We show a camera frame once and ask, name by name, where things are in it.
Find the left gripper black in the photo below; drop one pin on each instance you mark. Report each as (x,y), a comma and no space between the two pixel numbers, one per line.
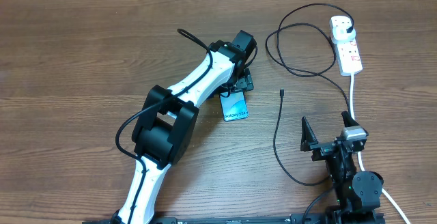
(244,82)

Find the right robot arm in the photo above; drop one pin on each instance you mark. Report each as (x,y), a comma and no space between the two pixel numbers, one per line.
(358,192)

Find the Samsung Galaxy smartphone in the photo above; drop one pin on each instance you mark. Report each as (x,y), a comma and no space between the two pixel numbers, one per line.
(233,106)

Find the white power strip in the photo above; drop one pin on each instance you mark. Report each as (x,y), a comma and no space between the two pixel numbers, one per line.
(348,55)

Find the white charger plug adapter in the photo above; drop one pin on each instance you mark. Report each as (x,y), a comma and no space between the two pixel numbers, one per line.
(340,35)

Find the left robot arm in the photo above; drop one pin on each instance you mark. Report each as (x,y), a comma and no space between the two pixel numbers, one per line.
(158,135)

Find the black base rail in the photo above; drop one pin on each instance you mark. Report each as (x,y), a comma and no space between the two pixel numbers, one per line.
(292,219)

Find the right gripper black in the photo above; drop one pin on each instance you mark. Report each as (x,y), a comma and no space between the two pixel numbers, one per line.
(323,149)

